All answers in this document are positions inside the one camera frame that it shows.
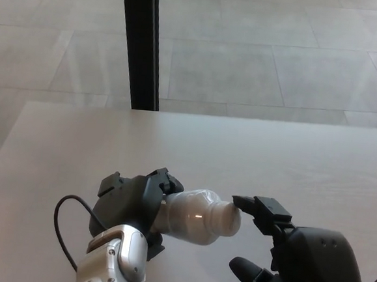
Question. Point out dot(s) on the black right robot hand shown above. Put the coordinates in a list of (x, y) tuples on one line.
[(316, 265)]

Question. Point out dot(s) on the clear plastic bottle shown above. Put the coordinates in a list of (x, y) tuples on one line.
[(192, 219)]

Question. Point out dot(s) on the white bottle cap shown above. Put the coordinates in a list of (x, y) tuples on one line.
[(233, 221)]

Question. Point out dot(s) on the black window frame post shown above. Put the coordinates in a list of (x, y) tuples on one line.
[(140, 45)]

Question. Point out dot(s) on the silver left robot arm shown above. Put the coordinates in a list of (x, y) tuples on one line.
[(114, 259)]

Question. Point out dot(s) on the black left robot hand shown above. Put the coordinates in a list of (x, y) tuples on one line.
[(128, 201)]

